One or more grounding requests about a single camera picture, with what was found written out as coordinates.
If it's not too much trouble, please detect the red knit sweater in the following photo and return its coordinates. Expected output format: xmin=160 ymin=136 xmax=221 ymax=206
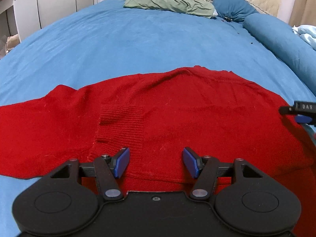
xmin=1 ymin=66 xmax=315 ymax=236

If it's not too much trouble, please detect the blue rolled duvet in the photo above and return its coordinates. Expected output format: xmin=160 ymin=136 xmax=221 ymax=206
xmin=243 ymin=13 xmax=315 ymax=94

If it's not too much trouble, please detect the light blue blanket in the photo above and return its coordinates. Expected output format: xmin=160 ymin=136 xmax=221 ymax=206
xmin=292 ymin=25 xmax=316 ymax=50

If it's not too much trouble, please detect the beige curtain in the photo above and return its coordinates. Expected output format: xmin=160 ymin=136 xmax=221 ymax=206
xmin=289 ymin=0 xmax=316 ymax=26

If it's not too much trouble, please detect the blue bed sheet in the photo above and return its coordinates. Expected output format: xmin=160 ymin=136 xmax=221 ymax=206
xmin=0 ymin=0 xmax=316 ymax=237

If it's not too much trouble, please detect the dark blue pillow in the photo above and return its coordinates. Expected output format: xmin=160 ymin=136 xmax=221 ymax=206
xmin=213 ymin=0 xmax=259 ymax=23

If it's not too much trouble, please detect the beige bag under desk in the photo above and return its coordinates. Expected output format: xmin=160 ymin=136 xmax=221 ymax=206
xmin=5 ymin=34 xmax=20 ymax=55

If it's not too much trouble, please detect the green pillow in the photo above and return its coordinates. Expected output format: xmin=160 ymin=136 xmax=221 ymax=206
xmin=123 ymin=0 xmax=218 ymax=19

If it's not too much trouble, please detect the white shelf desk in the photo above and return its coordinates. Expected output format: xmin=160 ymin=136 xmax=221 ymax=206
xmin=1 ymin=0 xmax=41 ymax=41

